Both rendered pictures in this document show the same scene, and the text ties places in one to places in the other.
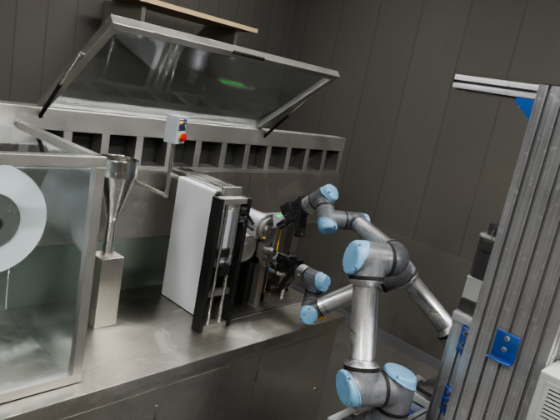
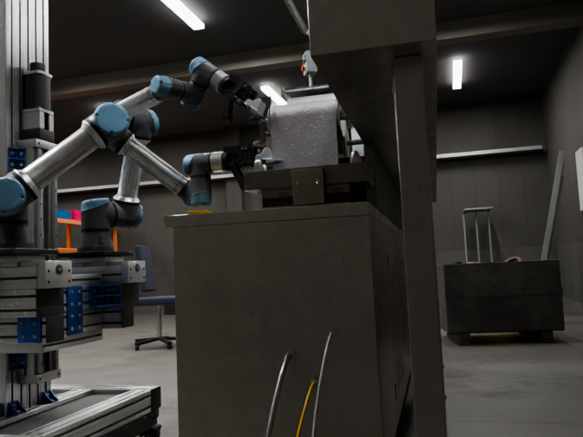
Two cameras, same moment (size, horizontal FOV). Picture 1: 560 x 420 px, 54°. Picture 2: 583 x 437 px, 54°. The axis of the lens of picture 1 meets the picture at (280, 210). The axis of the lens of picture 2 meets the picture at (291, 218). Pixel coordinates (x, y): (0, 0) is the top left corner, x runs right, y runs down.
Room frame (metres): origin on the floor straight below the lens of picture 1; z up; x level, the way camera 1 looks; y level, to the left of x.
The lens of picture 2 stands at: (4.23, -0.88, 0.71)
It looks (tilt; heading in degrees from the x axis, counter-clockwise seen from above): 5 degrees up; 153
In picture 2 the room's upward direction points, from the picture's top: 3 degrees counter-clockwise
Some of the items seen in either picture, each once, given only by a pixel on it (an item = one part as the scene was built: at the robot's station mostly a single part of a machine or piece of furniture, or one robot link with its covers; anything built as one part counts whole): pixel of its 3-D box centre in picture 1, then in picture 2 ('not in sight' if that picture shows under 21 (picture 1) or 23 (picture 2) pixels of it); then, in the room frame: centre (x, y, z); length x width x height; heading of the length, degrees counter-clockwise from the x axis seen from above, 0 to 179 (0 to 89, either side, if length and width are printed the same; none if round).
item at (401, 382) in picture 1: (395, 387); (96, 213); (1.66, -0.49, 0.98); 0.13 x 0.12 x 0.14; 110
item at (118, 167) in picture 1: (117, 166); not in sight; (1.89, 0.59, 1.50); 0.14 x 0.14 x 0.06
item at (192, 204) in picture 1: (184, 242); not in sight; (2.21, 0.37, 1.17); 0.34 x 0.05 x 0.54; 49
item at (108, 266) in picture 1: (107, 250); not in sight; (1.89, 0.59, 1.19); 0.14 x 0.14 x 0.57
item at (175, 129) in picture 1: (177, 129); (308, 63); (1.97, 0.42, 1.66); 0.07 x 0.07 x 0.10; 75
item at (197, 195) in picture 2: (311, 302); (199, 192); (2.21, -0.21, 1.01); 0.11 x 0.08 x 0.11; 175
